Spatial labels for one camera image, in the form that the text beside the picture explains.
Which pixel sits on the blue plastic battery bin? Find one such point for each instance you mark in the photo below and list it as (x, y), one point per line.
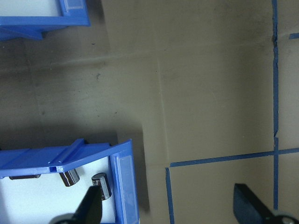
(70, 155)

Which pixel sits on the black cylindrical battery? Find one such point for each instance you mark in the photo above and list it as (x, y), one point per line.
(102, 190)
(69, 177)
(23, 177)

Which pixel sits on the white foam bin liner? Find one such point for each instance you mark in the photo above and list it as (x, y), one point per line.
(30, 7)
(35, 200)

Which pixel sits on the blue plastic button bin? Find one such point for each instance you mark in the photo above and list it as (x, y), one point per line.
(46, 23)

